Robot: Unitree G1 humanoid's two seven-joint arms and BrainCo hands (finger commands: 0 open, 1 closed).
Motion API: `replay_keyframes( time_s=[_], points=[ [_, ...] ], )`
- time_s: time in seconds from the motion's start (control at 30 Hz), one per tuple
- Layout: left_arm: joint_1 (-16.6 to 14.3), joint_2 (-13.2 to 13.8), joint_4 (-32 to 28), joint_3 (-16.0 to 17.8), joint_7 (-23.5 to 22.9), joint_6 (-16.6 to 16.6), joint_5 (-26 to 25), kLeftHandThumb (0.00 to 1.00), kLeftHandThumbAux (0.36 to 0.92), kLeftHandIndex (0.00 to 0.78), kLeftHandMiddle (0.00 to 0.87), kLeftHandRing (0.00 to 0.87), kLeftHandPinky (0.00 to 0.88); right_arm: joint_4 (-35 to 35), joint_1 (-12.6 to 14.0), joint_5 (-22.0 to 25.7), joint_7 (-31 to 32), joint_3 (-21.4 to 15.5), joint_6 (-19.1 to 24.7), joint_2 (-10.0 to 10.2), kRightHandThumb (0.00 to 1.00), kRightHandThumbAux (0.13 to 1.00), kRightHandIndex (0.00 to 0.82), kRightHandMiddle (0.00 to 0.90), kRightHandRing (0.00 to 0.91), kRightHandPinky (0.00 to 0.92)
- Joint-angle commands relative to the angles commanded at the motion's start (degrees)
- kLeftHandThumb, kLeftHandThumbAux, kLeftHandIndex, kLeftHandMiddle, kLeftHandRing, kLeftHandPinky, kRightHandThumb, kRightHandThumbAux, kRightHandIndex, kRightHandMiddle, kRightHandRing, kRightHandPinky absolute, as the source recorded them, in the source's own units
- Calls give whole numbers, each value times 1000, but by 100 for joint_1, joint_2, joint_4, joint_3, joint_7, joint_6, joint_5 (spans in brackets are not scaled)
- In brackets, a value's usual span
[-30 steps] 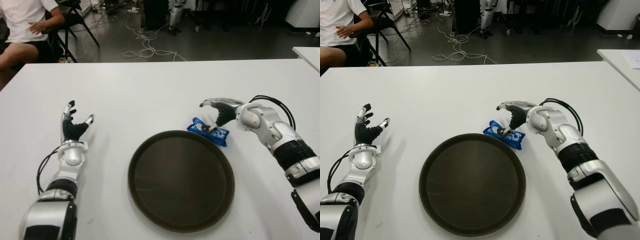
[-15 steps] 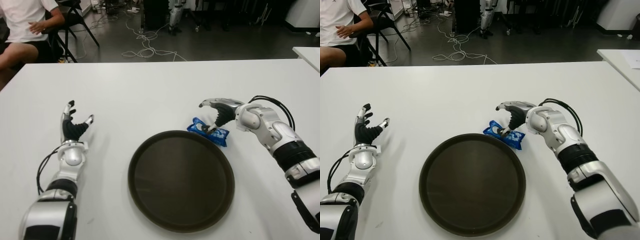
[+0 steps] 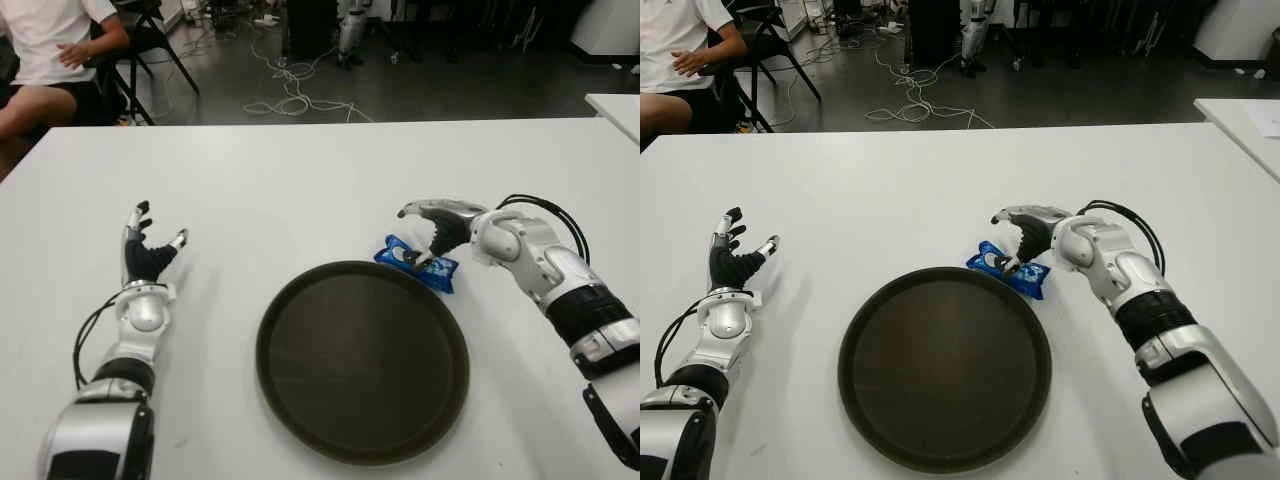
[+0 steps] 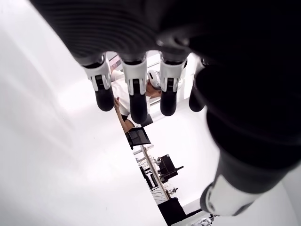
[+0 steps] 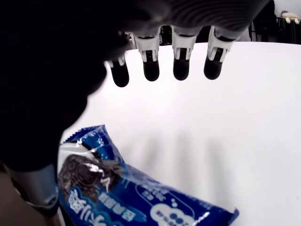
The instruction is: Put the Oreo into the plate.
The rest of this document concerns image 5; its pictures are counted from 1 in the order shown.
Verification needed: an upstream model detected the blue Oreo cookie pack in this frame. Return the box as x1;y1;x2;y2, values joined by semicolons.
57;124;240;226

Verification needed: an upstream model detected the round dark brown tray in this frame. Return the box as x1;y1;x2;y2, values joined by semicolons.
0;162;63;226

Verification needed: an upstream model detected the beige plush toy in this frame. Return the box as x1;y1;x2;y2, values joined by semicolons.
280;10;301;24

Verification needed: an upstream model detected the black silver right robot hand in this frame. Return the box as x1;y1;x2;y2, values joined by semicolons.
0;0;276;218

